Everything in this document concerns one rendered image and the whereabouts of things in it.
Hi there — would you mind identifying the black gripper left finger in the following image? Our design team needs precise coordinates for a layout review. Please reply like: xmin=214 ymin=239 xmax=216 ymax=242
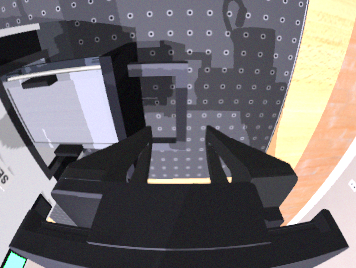
xmin=60 ymin=126 xmax=153 ymax=183

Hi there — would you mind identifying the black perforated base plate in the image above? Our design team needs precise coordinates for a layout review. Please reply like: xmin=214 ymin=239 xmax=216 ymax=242
xmin=0 ymin=0 xmax=309 ymax=179

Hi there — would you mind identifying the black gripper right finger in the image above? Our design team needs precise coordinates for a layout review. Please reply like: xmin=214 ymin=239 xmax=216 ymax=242
xmin=205 ymin=125 xmax=298 ymax=209

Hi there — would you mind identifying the grey heat sealer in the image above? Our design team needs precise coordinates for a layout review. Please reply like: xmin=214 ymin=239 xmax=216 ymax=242
xmin=0 ymin=20 xmax=188 ymax=268

